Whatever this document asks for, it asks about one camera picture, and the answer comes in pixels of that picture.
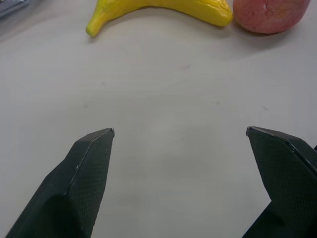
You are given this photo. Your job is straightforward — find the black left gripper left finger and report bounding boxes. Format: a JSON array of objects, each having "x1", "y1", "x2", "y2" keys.
[{"x1": 5, "y1": 127, "x2": 115, "y2": 238}]

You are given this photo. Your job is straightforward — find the grey metal frame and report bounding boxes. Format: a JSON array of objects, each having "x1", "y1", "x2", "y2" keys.
[{"x1": 0, "y1": 0, "x2": 32, "y2": 19}]

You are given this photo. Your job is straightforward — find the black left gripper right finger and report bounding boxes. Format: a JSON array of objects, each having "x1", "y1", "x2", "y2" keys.
[{"x1": 241, "y1": 126, "x2": 317, "y2": 238}]

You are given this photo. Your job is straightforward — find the red apple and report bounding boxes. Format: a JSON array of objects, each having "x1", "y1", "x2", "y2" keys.
[{"x1": 232, "y1": 0, "x2": 312, "y2": 35}]

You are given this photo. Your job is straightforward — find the yellow banana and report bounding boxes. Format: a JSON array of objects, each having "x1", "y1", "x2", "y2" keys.
[{"x1": 86, "y1": 0, "x2": 234, "y2": 38}]

